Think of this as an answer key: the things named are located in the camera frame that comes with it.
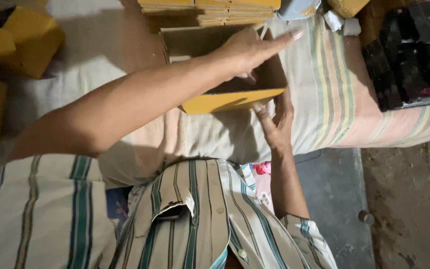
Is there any pink floral cloth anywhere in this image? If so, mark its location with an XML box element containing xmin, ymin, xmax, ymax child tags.
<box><xmin>253</xmin><ymin>161</ymin><xmax>276</xmax><ymax>214</ymax></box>

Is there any striped cloth mattress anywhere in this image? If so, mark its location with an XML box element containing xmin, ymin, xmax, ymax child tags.
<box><xmin>0</xmin><ymin>0</ymin><xmax>430</xmax><ymax>210</ymax></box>

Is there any yellow cardboard box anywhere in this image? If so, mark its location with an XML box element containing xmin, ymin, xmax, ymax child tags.
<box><xmin>159</xmin><ymin>24</ymin><xmax>289</xmax><ymax>115</ymax></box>

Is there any person's striped shirt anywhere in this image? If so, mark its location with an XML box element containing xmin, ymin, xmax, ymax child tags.
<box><xmin>0</xmin><ymin>153</ymin><xmax>339</xmax><ymax>269</ymax></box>

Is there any black tray of dark packets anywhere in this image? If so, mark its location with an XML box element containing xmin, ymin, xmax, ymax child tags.
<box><xmin>362</xmin><ymin>0</ymin><xmax>430</xmax><ymax>112</ymax></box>

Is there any person's left hand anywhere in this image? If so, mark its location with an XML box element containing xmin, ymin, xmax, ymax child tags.
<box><xmin>215</xmin><ymin>28</ymin><xmax>305</xmax><ymax>82</ymax></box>

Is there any person's right hand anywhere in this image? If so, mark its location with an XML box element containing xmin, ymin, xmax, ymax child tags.
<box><xmin>252</xmin><ymin>89</ymin><xmax>295</xmax><ymax>151</ymax></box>

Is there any stack of flat yellow cardboards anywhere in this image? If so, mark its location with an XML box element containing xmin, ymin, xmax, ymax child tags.
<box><xmin>137</xmin><ymin>0</ymin><xmax>282</xmax><ymax>28</ymax></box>

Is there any crumpled white paper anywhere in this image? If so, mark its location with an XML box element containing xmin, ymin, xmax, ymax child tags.
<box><xmin>323</xmin><ymin>10</ymin><xmax>362</xmax><ymax>37</ymax></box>

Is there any pale blue plastic bag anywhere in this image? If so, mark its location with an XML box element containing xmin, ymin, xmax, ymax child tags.
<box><xmin>276</xmin><ymin>0</ymin><xmax>322</xmax><ymax>21</ymax></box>

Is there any small round metal knob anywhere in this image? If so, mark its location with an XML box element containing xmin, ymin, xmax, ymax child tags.
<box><xmin>358</xmin><ymin>210</ymin><xmax>375</xmax><ymax>226</ymax></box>

